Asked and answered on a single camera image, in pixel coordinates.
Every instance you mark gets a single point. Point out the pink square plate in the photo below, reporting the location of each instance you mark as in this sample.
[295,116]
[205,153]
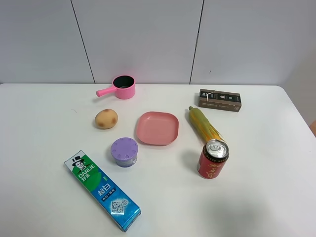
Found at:
[157,128]

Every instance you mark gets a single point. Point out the purple lidded jar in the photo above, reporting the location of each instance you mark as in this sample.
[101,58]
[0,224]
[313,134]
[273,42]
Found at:
[124,150]

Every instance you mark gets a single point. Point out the pink toy saucepan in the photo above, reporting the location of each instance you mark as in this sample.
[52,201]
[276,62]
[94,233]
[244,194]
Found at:
[123,87]

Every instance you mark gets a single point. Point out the toy potato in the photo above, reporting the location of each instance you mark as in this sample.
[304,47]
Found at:
[106,119]

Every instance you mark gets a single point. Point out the toy corn cob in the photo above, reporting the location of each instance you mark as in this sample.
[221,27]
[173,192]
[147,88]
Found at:
[202,125]

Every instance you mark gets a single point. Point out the brown rectangular box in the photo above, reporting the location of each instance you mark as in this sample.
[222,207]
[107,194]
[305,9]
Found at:
[213,99]

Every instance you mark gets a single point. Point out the red soda can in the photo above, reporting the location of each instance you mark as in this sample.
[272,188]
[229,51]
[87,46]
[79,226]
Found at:
[213,157]

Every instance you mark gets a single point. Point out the Darlie toothpaste box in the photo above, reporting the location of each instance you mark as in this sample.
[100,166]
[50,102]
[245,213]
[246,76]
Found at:
[120,207]

